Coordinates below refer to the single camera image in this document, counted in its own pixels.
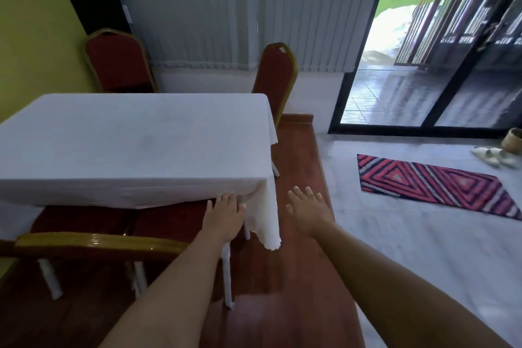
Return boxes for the person's right hand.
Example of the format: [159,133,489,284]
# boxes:
[285,186,336,238]

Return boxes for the person's left hand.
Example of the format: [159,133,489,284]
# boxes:
[203,192,247,245]

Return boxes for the person's left forearm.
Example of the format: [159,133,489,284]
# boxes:
[100,234,245,348]

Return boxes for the person's right forearm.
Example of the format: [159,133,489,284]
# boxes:
[309,222,522,348]

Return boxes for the white tablecloth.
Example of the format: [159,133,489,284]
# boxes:
[0,93,282,251]

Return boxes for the red and blue patterned rug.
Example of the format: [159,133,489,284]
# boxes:
[356,154,522,221]

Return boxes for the black framed sliding glass door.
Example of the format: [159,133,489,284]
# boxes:
[328,0,522,141]

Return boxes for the beige sandal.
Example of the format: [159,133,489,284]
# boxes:
[471,147,503,167]
[491,148,519,169]

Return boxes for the white tarp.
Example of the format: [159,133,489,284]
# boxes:
[364,3,425,62]

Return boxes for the white vertical blinds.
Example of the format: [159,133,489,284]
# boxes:
[104,0,393,73]

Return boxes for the woven basket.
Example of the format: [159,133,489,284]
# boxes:
[500,128,522,153]

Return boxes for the orange metal gate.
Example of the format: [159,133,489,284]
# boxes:
[393,0,492,67]

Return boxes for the red chair with gold frame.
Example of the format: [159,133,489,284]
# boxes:
[0,204,191,300]
[84,28,160,94]
[251,42,299,178]
[132,197,250,310]

